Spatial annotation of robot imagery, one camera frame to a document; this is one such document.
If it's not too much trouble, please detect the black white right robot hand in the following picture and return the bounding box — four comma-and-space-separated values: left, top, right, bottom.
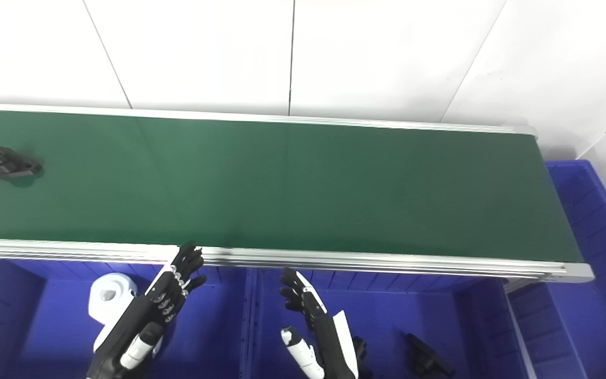
279, 268, 359, 379

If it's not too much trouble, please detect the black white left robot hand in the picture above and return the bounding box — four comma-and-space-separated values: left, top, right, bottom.
86, 241, 207, 379

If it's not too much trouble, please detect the black flanged machine part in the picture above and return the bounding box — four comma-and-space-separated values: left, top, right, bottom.
0, 146, 45, 182
403, 333, 455, 379

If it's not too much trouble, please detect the white plastic cylinder part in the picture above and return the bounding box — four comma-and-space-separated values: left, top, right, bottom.
88, 274, 138, 331

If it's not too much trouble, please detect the blue plastic bin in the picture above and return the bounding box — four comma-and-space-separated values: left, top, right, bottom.
0, 258, 254, 379
245, 267, 524, 379
508, 159, 606, 379

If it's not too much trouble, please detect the green conveyor belt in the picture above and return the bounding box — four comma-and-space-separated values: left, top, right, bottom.
0, 103, 595, 284
0, 109, 583, 262

